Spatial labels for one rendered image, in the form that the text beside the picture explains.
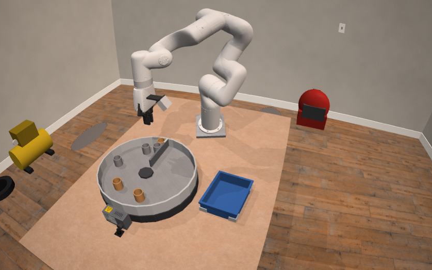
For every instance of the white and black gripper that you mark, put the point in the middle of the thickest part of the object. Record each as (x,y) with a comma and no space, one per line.
(144,106)

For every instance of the grey metal bushing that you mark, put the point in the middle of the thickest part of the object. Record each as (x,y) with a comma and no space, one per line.
(117,160)
(156,146)
(146,149)

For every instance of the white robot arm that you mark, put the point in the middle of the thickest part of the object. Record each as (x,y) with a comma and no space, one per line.
(213,91)

